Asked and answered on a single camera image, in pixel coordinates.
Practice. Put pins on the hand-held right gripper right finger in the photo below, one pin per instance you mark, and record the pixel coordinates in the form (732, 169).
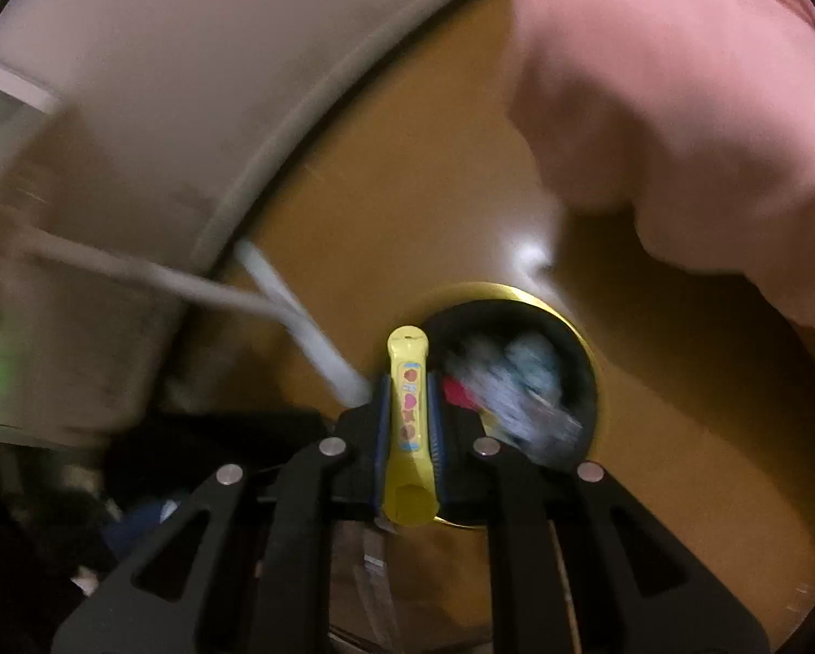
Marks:
(437, 436)

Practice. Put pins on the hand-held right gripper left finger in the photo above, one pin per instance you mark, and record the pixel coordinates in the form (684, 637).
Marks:
(382, 422)

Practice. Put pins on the yellow snack tube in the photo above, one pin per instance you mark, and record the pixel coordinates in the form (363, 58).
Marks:
(409, 422)

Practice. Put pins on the black bin with gold rim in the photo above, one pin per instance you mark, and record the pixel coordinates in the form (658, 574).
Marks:
(462, 323)

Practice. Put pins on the red packet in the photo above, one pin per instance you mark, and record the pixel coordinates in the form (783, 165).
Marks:
(460, 394)

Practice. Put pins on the crumpled white wrappers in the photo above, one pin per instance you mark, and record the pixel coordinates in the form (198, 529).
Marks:
(523, 388)

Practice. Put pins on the pink blanket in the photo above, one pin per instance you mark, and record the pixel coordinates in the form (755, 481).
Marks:
(687, 95)

